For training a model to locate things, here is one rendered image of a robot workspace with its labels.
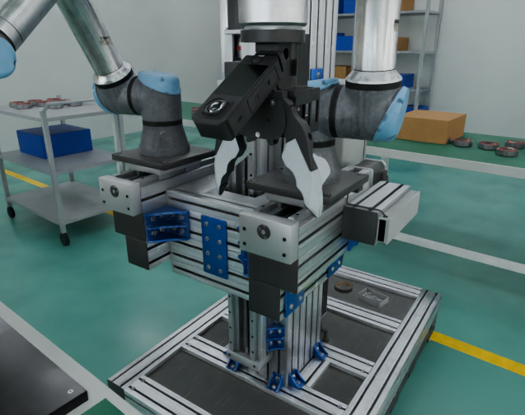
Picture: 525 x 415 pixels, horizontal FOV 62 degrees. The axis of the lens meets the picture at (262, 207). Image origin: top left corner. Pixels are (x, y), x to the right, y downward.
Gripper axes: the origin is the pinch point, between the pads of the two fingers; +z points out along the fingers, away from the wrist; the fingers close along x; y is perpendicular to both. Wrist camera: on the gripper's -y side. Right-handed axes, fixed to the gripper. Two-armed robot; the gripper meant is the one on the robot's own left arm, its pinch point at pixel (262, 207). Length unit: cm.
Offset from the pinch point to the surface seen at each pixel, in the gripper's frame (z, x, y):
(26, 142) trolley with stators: 52, 308, 131
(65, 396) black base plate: 38, 33, -11
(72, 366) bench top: 40, 41, -5
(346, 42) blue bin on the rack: -23, 253, 593
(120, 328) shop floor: 115, 134, 71
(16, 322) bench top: 40, 65, -3
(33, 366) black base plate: 38, 45, -10
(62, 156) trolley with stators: 61, 283, 143
